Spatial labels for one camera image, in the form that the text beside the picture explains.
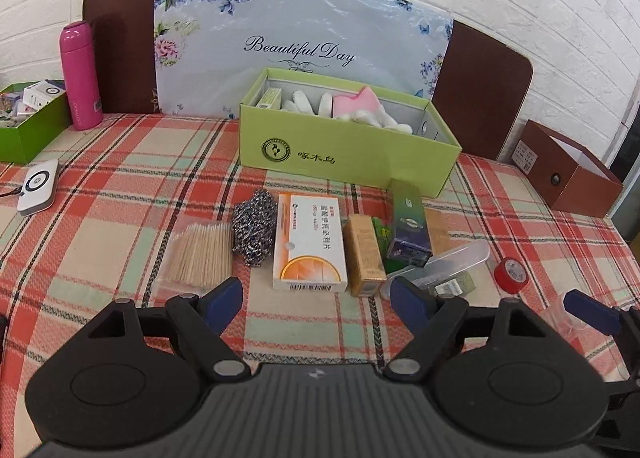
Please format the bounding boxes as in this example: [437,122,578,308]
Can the clear plastic case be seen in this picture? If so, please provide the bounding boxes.
[380,239,491,300]

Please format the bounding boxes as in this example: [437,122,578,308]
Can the orange white medicine box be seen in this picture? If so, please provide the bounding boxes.
[272,194,348,293]

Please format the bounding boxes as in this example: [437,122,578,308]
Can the floral Beautiful Day pillow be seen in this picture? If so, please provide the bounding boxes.
[153,0,454,118]

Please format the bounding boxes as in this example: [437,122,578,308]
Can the white round-dial device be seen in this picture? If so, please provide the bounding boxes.
[17,159,58,216]

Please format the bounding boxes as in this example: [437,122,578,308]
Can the gold box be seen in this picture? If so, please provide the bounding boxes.
[424,208,451,256]
[343,214,386,298]

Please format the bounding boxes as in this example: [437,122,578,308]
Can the small yellow-green box inside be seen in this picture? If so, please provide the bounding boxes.
[256,88,282,110]

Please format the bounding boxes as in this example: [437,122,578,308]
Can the plaid bed sheet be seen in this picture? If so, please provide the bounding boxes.
[1,114,639,457]

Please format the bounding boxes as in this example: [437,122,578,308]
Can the pink thermos bottle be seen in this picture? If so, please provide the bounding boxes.
[58,22,103,131]

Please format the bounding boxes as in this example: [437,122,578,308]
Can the brown cardboard box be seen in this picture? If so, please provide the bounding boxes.
[511,120,623,218]

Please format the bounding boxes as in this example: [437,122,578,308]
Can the red tape roll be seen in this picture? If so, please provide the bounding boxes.
[494,256,529,296]

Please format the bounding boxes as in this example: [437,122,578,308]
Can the clear plastic cup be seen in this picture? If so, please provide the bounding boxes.
[540,289,598,343]

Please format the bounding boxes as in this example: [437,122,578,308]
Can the white gloves in box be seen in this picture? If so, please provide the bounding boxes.
[281,90,413,134]

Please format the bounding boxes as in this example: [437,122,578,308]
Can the brown wooden headboard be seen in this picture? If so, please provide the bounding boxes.
[82,0,534,160]

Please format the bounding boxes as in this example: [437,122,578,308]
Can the purple green carton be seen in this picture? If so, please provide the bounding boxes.
[388,180,433,267]

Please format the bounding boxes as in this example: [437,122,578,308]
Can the green flat box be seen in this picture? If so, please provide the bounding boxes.
[372,216,408,274]

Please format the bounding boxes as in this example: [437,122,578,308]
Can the small olive green box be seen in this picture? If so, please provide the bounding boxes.
[434,272,475,298]

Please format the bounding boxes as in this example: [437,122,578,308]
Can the pink item in box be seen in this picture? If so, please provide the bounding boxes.
[332,86,380,118]

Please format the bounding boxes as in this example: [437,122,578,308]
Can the bundle of wooden toothpicks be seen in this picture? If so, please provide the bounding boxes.
[157,216,233,293]

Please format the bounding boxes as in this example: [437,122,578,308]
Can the steel wool scrubber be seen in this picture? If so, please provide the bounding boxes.
[231,188,278,267]

